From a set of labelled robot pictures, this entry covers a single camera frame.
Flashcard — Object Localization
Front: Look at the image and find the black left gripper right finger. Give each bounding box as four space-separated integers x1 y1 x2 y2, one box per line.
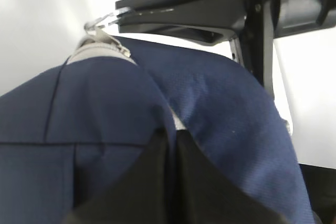
174 130 288 223

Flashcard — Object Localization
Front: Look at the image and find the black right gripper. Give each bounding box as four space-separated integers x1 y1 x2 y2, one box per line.
236 0 335 97

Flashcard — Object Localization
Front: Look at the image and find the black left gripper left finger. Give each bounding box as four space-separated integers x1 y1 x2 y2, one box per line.
63 129 168 223

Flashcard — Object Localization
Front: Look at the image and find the navy and white lunch bag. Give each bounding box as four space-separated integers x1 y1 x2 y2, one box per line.
1 30 318 223

